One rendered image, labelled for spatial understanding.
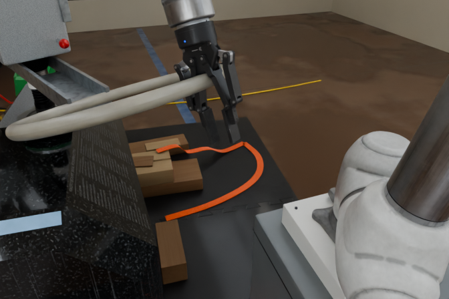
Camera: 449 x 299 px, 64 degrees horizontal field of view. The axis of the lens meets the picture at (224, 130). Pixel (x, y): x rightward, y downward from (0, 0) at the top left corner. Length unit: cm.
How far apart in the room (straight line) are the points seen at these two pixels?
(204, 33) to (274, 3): 647
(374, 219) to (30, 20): 113
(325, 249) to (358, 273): 29
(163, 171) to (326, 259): 151
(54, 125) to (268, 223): 63
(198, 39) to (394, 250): 47
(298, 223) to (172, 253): 101
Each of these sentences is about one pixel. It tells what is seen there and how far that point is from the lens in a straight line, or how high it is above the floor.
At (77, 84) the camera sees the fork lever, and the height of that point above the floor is 108.
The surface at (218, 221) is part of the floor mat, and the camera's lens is 215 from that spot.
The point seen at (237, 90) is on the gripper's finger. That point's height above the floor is 125.
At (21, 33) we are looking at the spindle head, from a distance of 133.
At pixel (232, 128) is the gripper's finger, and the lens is 70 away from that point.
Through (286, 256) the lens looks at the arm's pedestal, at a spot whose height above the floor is 80.
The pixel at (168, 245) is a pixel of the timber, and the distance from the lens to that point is 188.
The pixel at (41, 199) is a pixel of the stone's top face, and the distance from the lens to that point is 118.
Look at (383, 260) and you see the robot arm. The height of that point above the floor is 108.
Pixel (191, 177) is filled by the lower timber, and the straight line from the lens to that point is 232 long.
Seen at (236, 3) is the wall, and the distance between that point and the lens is 680.
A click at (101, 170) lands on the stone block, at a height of 74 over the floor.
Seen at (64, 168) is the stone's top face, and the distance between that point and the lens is 128.
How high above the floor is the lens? 152
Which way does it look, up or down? 30 degrees down
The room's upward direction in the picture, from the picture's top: straight up
